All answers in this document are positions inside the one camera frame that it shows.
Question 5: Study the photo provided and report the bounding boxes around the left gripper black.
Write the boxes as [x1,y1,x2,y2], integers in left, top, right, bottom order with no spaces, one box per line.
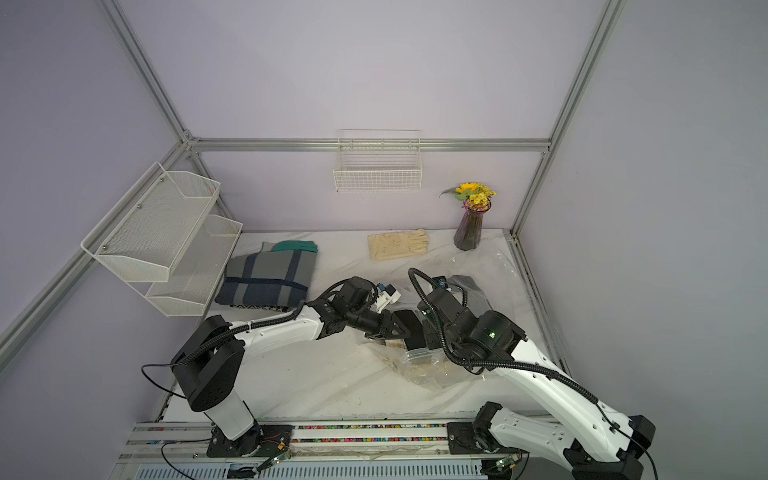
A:
[347,309,411,342]

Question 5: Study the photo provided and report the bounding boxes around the clear plastic vacuum bag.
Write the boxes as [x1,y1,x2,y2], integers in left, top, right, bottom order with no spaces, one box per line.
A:
[358,245,527,392]

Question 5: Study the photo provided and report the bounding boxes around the dark grey garment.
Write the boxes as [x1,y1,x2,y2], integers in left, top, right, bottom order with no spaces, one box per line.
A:
[214,242,318,311]

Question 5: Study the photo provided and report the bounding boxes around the black white checked scarf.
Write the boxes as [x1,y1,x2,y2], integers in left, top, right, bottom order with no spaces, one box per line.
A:
[394,275,492,350]

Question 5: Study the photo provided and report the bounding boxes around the black white houndstooth scarf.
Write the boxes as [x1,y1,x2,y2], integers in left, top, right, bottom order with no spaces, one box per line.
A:
[230,304,287,313]

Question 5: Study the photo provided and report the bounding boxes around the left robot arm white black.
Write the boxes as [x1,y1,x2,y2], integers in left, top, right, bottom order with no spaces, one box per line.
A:
[169,276,418,442]

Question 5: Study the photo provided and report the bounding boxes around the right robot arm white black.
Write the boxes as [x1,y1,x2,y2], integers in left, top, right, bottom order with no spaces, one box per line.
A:
[408,268,655,479]

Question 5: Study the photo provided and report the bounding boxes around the cream knitted scarf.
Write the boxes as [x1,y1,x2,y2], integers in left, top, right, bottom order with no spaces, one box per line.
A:
[367,340,472,391]

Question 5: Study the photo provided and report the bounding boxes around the beige leather gloves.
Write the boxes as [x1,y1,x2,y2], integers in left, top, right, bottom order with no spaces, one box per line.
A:
[368,229,429,261]

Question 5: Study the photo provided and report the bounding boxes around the purple glass vase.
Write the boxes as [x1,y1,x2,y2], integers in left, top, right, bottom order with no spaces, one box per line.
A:
[453,201,492,251]

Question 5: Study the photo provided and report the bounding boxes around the yellow flower bouquet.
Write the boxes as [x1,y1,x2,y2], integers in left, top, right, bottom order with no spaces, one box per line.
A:
[440,182,497,211]

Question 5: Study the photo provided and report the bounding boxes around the green work glove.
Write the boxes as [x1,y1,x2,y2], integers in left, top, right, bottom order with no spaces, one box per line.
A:
[270,240,318,253]

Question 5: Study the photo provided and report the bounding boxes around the white mesh two-tier shelf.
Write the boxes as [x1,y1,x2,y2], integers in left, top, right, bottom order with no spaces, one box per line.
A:
[81,163,242,317]

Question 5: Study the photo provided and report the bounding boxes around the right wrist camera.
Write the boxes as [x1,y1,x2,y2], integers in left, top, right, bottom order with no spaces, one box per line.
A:
[432,276,450,290]

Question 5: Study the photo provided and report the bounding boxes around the white wire wall basket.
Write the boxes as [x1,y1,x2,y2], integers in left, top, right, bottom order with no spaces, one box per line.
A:
[333,129,423,193]

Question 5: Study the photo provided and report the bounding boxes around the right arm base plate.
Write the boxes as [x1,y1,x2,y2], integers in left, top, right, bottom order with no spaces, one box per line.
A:
[446,422,526,455]

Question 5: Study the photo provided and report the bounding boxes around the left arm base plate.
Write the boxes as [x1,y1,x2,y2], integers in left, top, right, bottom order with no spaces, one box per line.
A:
[206,423,294,458]

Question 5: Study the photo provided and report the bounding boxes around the aluminium mounting rail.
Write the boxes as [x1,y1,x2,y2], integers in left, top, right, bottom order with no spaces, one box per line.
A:
[116,415,614,464]

